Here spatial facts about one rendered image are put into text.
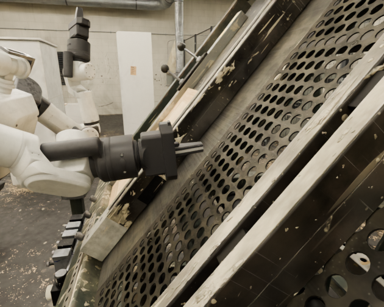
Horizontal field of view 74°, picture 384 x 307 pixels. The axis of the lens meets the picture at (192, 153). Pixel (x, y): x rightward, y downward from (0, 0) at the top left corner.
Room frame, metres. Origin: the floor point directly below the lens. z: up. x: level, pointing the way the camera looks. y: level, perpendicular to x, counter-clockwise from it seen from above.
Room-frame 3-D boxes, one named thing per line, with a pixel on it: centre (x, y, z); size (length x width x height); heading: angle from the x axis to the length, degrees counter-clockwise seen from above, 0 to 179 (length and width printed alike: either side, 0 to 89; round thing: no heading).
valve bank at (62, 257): (0.85, 0.48, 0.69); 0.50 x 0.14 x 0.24; 11
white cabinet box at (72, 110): (5.78, 2.61, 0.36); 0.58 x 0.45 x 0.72; 105
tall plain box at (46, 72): (3.39, 2.06, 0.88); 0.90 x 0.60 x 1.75; 15
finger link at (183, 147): (0.52, 0.01, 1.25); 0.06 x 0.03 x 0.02; 101
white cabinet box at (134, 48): (5.06, 1.07, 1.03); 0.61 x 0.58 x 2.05; 15
